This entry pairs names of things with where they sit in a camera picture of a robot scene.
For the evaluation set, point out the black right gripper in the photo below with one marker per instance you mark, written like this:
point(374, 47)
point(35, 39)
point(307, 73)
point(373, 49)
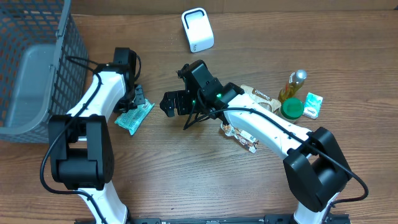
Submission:
point(185, 99)

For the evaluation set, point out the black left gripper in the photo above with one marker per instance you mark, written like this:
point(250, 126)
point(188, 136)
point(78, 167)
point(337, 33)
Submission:
point(140, 98)

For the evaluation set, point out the green flushable wipes pack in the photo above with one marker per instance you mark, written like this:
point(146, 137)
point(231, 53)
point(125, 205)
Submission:
point(133, 118)

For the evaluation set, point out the brown mixed nuts bag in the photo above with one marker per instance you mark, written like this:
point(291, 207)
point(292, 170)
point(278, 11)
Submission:
point(247, 140)

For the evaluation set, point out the green lidded jar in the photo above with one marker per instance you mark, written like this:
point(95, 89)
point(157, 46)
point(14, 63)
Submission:
point(292, 109)

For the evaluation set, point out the yellow oil bottle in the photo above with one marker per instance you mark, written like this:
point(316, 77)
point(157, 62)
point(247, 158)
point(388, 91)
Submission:
point(295, 82)

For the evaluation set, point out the small teal tissue pack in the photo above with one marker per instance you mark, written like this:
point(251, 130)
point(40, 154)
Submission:
point(312, 105)

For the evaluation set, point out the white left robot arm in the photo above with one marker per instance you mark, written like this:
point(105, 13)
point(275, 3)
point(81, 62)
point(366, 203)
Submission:
point(81, 154)

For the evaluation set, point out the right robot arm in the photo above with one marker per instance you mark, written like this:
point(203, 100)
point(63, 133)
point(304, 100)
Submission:
point(315, 166)

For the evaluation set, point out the white barcode scanner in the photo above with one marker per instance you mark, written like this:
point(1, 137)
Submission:
point(197, 29)

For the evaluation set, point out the dark grey plastic basket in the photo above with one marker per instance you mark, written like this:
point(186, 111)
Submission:
point(37, 80)

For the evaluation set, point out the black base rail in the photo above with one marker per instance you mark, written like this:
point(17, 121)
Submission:
point(267, 219)

